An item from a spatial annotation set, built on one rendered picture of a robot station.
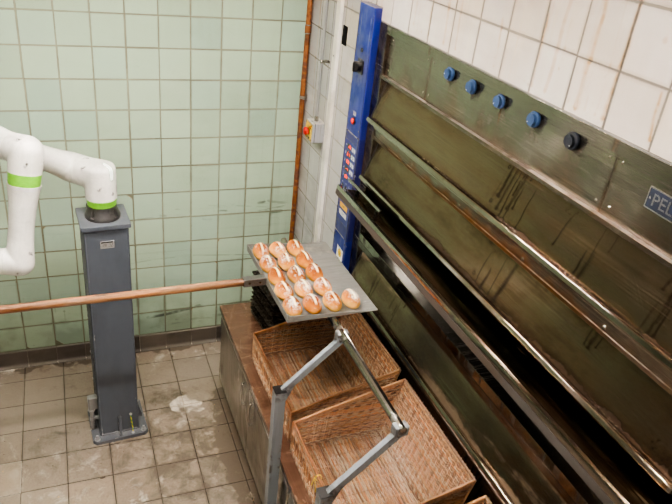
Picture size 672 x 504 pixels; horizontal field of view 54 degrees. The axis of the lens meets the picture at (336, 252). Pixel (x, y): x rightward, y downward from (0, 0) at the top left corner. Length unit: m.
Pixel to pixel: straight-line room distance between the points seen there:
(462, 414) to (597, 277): 0.86
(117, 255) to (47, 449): 1.11
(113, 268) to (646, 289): 2.20
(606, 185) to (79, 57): 2.49
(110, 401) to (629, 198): 2.62
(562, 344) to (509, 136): 0.63
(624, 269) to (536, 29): 0.70
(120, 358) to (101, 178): 0.92
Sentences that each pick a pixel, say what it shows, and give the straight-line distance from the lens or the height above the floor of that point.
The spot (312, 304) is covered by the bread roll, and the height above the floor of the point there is 1.22.
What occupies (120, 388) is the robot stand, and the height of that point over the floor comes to 0.30.
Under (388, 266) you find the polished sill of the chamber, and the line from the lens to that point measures 2.81.
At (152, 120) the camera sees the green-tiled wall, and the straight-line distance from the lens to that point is 3.56.
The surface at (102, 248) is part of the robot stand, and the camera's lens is 3.03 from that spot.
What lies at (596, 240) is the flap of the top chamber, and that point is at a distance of 1.81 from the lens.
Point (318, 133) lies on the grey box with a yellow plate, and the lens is 3.40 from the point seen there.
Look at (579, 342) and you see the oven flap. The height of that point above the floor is 1.56.
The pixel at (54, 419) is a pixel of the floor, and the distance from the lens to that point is 3.83.
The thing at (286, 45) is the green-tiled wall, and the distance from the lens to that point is 3.60.
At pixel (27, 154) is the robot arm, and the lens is 2.63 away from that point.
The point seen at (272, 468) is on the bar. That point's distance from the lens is 2.69.
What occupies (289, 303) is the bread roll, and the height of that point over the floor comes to 1.22.
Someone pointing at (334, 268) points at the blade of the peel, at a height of 1.18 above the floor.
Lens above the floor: 2.55
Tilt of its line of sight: 29 degrees down
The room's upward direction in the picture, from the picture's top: 7 degrees clockwise
